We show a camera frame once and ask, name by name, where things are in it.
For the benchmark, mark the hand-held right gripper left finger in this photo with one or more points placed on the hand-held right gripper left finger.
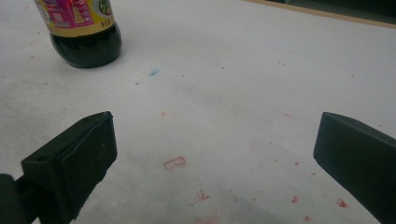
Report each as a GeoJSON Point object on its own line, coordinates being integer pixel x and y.
{"type": "Point", "coordinates": [79, 161]}

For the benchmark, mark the dark sauce bottle yellow label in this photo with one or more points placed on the dark sauce bottle yellow label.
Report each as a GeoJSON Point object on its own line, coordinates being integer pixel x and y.
{"type": "Point", "coordinates": [88, 43]}

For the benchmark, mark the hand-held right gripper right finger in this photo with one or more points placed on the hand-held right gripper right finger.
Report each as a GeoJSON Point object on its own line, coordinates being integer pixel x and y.
{"type": "Point", "coordinates": [358, 158]}

